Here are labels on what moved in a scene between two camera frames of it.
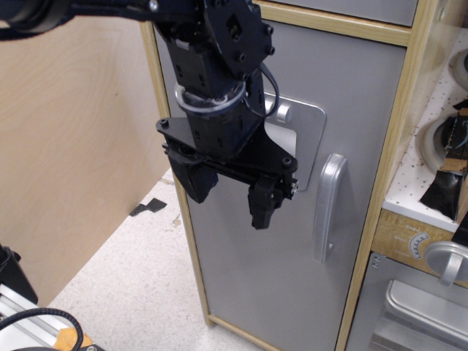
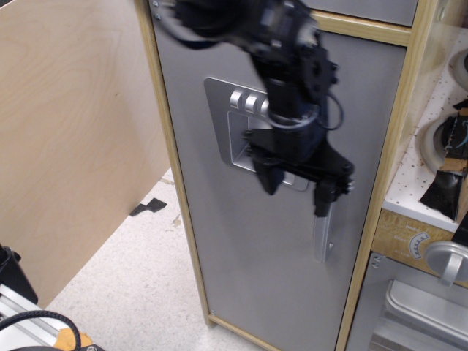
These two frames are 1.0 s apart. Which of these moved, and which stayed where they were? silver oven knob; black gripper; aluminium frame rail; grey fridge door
Moved: black gripper
Stayed: silver oven knob; aluminium frame rail; grey fridge door
